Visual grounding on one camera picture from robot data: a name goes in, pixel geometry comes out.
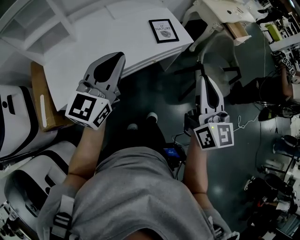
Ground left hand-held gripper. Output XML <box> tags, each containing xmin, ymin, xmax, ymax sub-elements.
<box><xmin>65</xmin><ymin>52</ymin><xmax>127</xmax><ymax>130</ymax></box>

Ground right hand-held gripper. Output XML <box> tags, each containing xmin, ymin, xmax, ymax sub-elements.
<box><xmin>184</xmin><ymin>75</ymin><xmax>235</xmax><ymax>150</ymax></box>

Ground black framed nature picture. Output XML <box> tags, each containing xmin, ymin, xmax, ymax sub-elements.
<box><xmin>148</xmin><ymin>18</ymin><xmax>180</xmax><ymax>44</ymax></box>

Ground person's left forearm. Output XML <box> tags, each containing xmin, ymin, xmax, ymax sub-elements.
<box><xmin>63</xmin><ymin>121</ymin><xmax>106</xmax><ymax>181</ymax></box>

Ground person's right forearm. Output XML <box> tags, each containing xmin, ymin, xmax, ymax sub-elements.
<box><xmin>182</xmin><ymin>138</ymin><xmax>209</xmax><ymax>195</ymax></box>

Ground brown cardboard box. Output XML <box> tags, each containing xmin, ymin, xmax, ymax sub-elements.
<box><xmin>30</xmin><ymin>61</ymin><xmax>75</xmax><ymax>132</ymax></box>

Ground black device with blue screen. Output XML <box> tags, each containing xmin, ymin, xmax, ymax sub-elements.
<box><xmin>163</xmin><ymin>142</ymin><xmax>187</xmax><ymax>169</ymax></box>

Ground person's black trousers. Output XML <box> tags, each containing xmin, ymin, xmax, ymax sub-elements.
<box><xmin>121</xmin><ymin>117</ymin><xmax>169</xmax><ymax>160</ymax></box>

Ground white shelf cabinet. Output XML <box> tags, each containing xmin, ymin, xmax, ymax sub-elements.
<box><xmin>0</xmin><ymin>0</ymin><xmax>113</xmax><ymax>64</ymax></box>

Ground cream ornate dressing table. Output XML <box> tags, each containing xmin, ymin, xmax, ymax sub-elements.
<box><xmin>182</xmin><ymin>0</ymin><xmax>256</xmax><ymax>52</ymax></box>

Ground green box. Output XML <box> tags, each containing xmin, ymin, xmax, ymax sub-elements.
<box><xmin>264</xmin><ymin>23</ymin><xmax>282</xmax><ymax>44</ymax></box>

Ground white and black robot housing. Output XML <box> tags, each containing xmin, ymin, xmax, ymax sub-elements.
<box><xmin>0</xmin><ymin>85</ymin><xmax>59</xmax><ymax>160</ymax></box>
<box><xmin>4</xmin><ymin>140</ymin><xmax>78</xmax><ymax>216</ymax></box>

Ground person's grey t-shirt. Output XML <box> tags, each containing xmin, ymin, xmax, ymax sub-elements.
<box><xmin>37</xmin><ymin>146</ymin><xmax>240</xmax><ymax>240</ymax></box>

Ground white floor cable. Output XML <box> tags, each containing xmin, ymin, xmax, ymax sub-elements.
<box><xmin>234</xmin><ymin>114</ymin><xmax>260</xmax><ymax>132</ymax></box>

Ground grey harness strap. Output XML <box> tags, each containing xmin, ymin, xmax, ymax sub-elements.
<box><xmin>206</xmin><ymin>215</ymin><xmax>235</xmax><ymax>240</ymax></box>
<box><xmin>51</xmin><ymin>194</ymin><xmax>75</xmax><ymax>240</ymax></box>

